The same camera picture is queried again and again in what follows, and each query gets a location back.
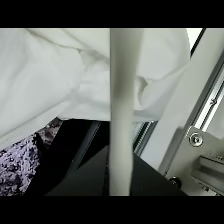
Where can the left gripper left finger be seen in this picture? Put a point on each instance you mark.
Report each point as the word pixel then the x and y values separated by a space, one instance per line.
pixel 86 176

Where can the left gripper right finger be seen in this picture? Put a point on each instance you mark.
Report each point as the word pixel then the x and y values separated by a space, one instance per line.
pixel 150 180

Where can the white shirt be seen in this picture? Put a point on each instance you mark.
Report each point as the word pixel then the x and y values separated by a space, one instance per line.
pixel 50 73

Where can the silver frame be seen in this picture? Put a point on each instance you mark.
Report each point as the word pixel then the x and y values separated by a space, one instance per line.
pixel 200 146

